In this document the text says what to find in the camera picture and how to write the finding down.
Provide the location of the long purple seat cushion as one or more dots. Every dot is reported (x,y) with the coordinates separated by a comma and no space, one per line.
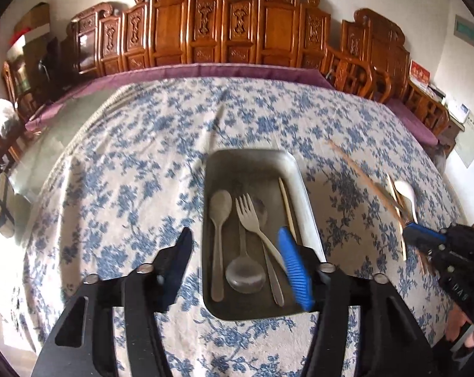
(205,71)

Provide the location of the blue floral tablecloth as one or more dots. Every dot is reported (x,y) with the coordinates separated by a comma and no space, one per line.
(142,172)

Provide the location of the white plastic fork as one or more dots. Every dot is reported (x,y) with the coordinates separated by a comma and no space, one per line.
(248,214)

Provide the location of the person's right hand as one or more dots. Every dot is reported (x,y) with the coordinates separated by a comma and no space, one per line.
(457,324)

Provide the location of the short purple seat cushion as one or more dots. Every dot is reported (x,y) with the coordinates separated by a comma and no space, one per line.
(413,121)

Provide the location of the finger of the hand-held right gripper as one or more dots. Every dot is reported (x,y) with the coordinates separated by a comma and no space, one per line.
(423,233)

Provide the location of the red card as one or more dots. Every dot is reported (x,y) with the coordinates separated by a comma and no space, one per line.
(419,74)

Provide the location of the brown wooden chopstick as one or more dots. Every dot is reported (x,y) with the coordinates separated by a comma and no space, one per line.
(358,171)

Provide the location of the beige object with dark band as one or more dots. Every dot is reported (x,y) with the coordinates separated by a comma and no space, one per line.
(2,208)

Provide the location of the white box with blue print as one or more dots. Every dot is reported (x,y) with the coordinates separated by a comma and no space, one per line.
(460,110)

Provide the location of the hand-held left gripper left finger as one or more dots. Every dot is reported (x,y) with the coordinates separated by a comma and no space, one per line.
(174,259)

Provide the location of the wooden side table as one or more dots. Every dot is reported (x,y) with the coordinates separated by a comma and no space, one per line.
(451,129)

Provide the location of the rectangular metal tray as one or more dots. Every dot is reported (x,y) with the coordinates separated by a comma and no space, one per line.
(229,165)

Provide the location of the green wall electrical panel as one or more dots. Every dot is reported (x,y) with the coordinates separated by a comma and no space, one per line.
(472,33)

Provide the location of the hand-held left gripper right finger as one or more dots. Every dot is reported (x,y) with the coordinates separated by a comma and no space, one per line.
(296,267)

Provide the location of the carved wooden sofa bench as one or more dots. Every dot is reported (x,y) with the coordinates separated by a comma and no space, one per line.
(170,35)

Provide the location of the slim metal spoon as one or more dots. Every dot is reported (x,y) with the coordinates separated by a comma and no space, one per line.
(274,279)

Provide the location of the dark wooden cabinet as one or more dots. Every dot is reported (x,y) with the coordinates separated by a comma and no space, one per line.
(36,70)

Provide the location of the carved wooden armchair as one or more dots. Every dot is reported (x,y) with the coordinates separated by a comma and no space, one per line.
(378,51)

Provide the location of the light bamboo chopstick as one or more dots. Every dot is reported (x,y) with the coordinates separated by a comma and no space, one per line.
(396,212)
(287,208)

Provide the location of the clear plastic bag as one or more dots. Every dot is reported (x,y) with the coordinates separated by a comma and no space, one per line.
(1,114)

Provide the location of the large round metal spoon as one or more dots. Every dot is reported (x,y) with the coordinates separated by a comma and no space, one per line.
(245,275)

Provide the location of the cardboard boxes stack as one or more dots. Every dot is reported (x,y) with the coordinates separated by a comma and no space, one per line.
(28,23)

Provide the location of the short white soup spoon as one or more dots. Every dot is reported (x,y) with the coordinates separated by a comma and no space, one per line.
(405,194)

